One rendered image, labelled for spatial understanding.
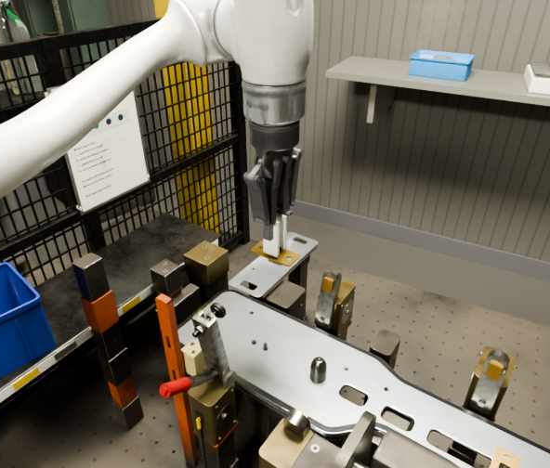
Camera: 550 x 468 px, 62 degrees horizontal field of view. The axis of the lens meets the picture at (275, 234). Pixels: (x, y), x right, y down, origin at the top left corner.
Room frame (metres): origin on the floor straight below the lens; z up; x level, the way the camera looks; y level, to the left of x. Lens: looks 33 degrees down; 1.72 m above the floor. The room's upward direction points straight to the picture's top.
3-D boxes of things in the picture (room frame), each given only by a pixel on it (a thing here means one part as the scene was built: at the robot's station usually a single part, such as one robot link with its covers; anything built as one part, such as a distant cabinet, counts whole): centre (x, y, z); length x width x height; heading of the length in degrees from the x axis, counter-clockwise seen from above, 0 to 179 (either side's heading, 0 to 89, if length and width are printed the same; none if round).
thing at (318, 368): (0.60, -0.08, 1.02); 0.03 x 0.03 x 0.07
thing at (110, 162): (1.06, 0.42, 1.30); 0.23 x 0.02 x 0.31; 146
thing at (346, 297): (0.82, -0.15, 0.87); 0.12 x 0.07 x 0.35; 146
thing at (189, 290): (0.83, 0.23, 0.85); 0.12 x 0.03 x 0.30; 146
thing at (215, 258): (0.93, 0.17, 0.88); 0.08 x 0.08 x 0.36; 56
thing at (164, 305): (0.60, 0.19, 0.95); 0.03 x 0.01 x 0.50; 56
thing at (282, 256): (0.65, 0.00, 1.26); 0.08 x 0.04 x 0.01; 56
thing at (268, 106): (0.65, 0.00, 1.52); 0.09 x 0.09 x 0.06
